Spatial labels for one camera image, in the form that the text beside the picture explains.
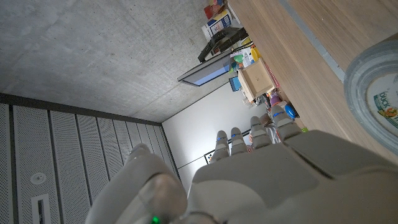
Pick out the black monitor with stand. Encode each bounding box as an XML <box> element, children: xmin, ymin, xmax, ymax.
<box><xmin>177</xmin><ymin>27</ymin><xmax>250</xmax><ymax>88</ymax></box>

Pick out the white canister with blue label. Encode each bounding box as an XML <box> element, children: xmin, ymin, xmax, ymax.
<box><xmin>201</xmin><ymin>8</ymin><xmax>234</xmax><ymax>42</ymax></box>

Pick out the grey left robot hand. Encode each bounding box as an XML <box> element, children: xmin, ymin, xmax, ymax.
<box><xmin>85</xmin><ymin>105</ymin><xmax>398</xmax><ymax>224</ymax></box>

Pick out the grey tape strip on table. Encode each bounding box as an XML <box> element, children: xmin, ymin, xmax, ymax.
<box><xmin>277</xmin><ymin>0</ymin><xmax>346</xmax><ymax>83</ymax></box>

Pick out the grey bowl with label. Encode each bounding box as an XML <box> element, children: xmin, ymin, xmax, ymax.
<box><xmin>343</xmin><ymin>39</ymin><xmax>398</xmax><ymax>157</ymax></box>

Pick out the blue round disc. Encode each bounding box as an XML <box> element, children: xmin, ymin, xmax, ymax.
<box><xmin>284</xmin><ymin>103</ymin><xmax>297</xmax><ymax>120</ymax></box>

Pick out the small wooden box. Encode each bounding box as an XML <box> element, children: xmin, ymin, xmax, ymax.
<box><xmin>237</xmin><ymin>57</ymin><xmax>277</xmax><ymax>104</ymax></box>

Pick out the rectangular ceiling vent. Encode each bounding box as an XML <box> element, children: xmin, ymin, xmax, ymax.
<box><xmin>30</xmin><ymin>193</ymin><xmax>52</xmax><ymax>224</ymax></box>

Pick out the round ceiling smoke detector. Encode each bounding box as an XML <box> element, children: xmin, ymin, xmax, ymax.
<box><xmin>30</xmin><ymin>171</ymin><xmax>47</xmax><ymax>186</ymax></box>

